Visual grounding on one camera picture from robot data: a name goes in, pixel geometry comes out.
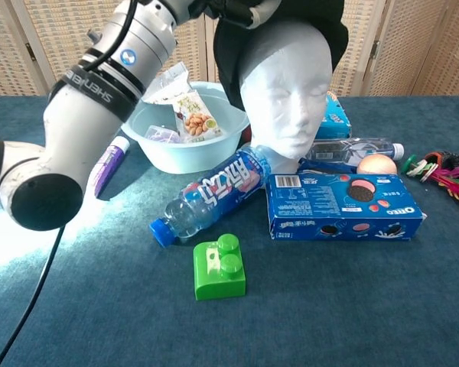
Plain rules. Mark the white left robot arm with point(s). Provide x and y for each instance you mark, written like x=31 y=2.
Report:
x=80 y=122

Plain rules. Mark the white foam mannequin head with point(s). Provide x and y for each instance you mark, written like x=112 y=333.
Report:
x=290 y=95

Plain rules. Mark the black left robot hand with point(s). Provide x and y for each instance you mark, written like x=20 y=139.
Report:
x=229 y=11

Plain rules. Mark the purple and white tube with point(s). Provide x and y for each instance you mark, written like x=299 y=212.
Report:
x=109 y=168

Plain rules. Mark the green toy building block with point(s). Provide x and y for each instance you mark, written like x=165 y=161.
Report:
x=214 y=283

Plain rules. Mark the blue snack box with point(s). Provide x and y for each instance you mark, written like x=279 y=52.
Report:
x=336 y=118

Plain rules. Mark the blue plastic packet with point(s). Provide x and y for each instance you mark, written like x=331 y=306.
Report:
x=321 y=166

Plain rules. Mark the white foil snack pouch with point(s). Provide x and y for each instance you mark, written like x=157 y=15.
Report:
x=168 y=82

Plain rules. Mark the peanut snack packet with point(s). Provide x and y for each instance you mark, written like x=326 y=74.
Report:
x=195 y=118

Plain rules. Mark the blue Oreo cookie box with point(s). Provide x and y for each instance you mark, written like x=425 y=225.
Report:
x=329 y=202

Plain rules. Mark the black baseball cap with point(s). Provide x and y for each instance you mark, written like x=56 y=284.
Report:
x=229 y=69

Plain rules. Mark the purple plastic box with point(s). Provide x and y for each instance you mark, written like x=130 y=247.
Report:
x=160 y=134

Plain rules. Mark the light blue plastic basin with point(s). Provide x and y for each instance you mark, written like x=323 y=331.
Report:
x=199 y=156

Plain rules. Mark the clear water bottle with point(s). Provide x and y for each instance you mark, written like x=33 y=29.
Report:
x=352 y=151

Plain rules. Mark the peach coloured ball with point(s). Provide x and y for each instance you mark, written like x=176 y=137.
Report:
x=376 y=166

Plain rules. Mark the blue sports drink bottle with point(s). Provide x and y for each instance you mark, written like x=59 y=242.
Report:
x=218 y=187

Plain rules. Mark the woven folding screen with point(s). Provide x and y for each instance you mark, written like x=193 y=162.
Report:
x=405 y=42

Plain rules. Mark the colourful feather shuttlecock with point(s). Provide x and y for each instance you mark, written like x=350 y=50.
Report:
x=449 y=172

